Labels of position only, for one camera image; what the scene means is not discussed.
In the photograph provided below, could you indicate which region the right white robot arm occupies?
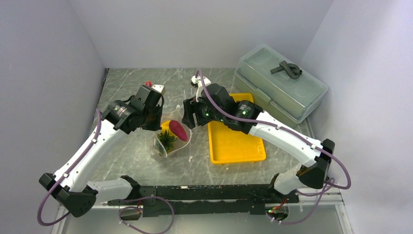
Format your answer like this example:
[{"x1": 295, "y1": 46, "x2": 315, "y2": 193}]
[{"x1": 182, "y1": 83, "x2": 331, "y2": 202}]

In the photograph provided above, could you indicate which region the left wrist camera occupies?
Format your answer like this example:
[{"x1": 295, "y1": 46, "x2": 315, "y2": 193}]
[{"x1": 130, "y1": 84, "x2": 166, "y2": 112}]

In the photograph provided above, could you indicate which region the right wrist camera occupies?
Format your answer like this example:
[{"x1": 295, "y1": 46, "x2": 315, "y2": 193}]
[{"x1": 190, "y1": 76, "x2": 211, "y2": 102}]

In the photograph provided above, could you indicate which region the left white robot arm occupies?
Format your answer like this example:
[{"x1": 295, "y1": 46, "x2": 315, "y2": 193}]
[{"x1": 39, "y1": 100, "x2": 162, "y2": 217}]

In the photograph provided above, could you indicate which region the purple toy sweet potato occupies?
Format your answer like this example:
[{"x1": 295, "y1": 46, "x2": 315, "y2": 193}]
[{"x1": 169, "y1": 120, "x2": 188, "y2": 141}]

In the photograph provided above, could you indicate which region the orange toy pineapple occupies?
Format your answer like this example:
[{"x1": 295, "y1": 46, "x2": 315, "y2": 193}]
[{"x1": 157, "y1": 132, "x2": 177, "y2": 153}]

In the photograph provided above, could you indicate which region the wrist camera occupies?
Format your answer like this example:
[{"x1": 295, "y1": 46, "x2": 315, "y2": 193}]
[
  {"x1": 190, "y1": 76, "x2": 211, "y2": 102},
  {"x1": 130, "y1": 84, "x2": 166, "y2": 112}
]

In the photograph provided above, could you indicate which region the green translucent storage box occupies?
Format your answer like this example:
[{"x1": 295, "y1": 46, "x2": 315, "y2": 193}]
[{"x1": 234, "y1": 45, "x2": 328, "y2": 128}]

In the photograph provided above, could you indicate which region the clear zip top bag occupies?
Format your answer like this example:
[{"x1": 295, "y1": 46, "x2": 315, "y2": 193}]
[{"x1": 150, "y1": 105, "x2": 192, "y2": 159}]

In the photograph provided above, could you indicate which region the yellow toy lemon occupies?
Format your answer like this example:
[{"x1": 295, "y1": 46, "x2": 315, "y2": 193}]
[{"x1": 161, "y1": 120, "x2": 171, "y2": 133}]

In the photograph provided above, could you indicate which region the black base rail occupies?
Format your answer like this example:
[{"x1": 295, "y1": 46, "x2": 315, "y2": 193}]
[{"x1": 108, "y1": 184, "x2": 299, "y2": 217}]

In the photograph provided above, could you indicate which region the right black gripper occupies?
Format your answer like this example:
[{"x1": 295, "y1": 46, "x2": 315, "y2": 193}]
[{"x1": 182, "y1": 95, "x2": 225, "y2": 129}]

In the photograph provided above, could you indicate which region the dark knotted hose piece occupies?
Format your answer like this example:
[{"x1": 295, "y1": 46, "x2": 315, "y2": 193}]
[{"x1": 270, "y1": 60, "x2": 303, "y2": 79}]

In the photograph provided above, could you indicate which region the yellow plastic tray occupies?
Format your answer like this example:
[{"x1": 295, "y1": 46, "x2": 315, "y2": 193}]
[{"x1": 206, "y1": 93, "x2": 267, "y2": 165}]

